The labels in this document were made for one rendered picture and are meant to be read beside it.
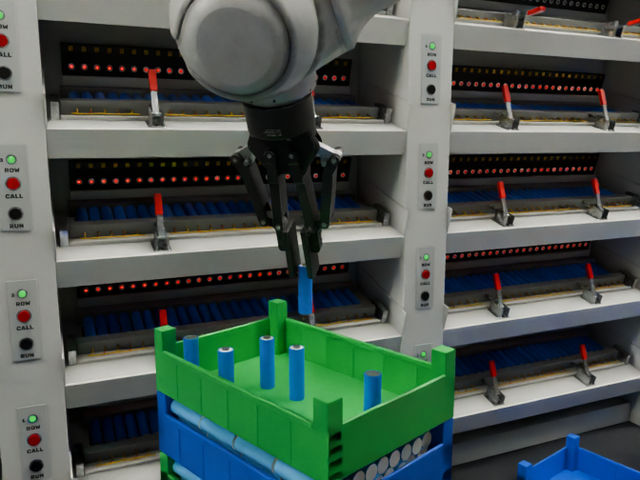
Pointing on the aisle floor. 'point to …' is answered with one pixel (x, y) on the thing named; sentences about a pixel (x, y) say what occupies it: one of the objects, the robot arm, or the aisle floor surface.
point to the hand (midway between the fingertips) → (301, 250)
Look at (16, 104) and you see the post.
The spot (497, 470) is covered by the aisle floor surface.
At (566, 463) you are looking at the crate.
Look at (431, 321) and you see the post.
